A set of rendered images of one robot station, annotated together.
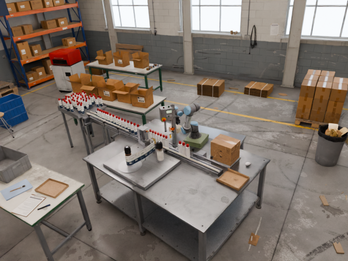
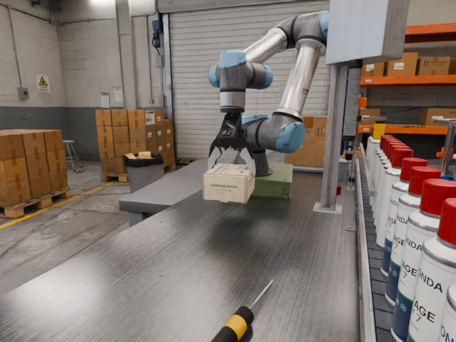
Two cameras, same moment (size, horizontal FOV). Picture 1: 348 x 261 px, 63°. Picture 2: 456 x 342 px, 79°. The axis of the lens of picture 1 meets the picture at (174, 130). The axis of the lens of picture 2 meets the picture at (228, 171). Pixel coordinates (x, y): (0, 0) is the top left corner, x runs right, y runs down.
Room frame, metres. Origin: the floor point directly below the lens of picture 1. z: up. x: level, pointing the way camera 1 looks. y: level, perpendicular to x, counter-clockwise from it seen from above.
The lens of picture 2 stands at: (4.05, 0.73, 1.16)
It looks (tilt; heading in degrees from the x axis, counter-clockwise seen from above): 13 degrees down; 251
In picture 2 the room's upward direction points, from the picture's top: straight up
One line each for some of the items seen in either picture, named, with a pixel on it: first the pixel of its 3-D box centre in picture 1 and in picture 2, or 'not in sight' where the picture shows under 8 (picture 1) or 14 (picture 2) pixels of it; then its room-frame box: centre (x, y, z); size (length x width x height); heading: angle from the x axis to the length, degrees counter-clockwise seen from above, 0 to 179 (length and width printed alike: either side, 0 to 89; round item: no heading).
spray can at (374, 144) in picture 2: (180, 147); (376, 157); (3.18, -0.07, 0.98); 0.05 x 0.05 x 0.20
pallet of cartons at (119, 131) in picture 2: not in sight; (139, 142); (3.97, -4.35, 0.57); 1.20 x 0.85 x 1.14; 59
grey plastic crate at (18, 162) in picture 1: (3, 163); not in sight; (3.19, 2.34, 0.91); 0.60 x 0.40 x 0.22; 61
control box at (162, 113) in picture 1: (166, 113); (366, 25); (3.44, 0.09, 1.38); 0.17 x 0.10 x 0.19; 102
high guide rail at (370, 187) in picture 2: (188, 150); (363, 159); (3.14, -0.17, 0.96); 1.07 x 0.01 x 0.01; 47
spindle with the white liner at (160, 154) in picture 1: (159, 151); not in sight; (3.05, 0.20, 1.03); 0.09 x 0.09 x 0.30
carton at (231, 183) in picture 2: (175, 128); (231, 181); (3.79, -0.02, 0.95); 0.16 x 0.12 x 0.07; 57
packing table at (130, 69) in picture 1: (125, 77); not in sight; (8.06, 1.34, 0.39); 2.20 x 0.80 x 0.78; 57
